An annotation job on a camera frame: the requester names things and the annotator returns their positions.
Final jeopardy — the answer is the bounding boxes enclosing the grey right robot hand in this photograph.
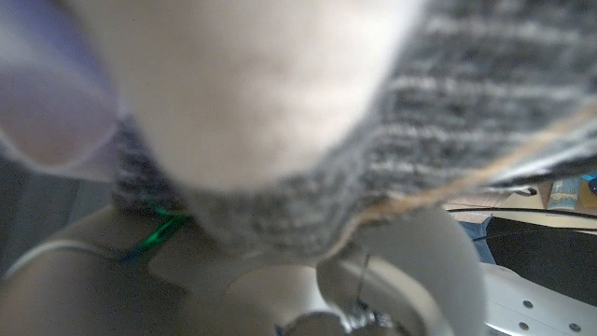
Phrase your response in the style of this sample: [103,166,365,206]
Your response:
[0,0,487,336]

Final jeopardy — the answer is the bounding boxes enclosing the cream scarf with dark stripes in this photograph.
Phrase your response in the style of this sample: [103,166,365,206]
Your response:
[60,0,597,263]

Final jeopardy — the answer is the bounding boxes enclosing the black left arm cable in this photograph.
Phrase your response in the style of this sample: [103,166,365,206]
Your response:
[446,206,597,221]

